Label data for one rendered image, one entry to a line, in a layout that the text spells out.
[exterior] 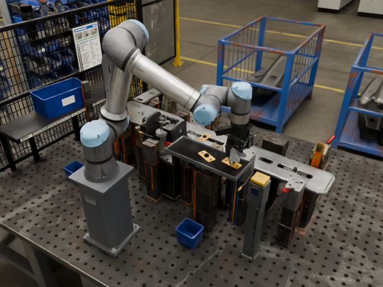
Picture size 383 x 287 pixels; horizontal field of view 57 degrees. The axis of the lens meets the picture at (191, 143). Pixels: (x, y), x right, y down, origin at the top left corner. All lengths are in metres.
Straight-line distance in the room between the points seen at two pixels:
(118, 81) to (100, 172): 0.39
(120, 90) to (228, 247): 0.91
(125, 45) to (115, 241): 0.93
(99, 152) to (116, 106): 0.20
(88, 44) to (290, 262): 1.83
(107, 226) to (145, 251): 0.24
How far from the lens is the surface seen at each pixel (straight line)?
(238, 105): 1.34
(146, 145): 1.82
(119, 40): 1.28
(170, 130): 1.77
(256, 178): 1.47
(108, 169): 1.55
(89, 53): 2.59
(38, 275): 2.38
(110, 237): 1.75
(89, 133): 1.48
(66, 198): 2.17
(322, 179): 1.81
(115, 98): 1.50
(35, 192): 2.27
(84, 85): 2.27
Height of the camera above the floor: 2.07
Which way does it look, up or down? 33 degrees down
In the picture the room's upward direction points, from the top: straight up
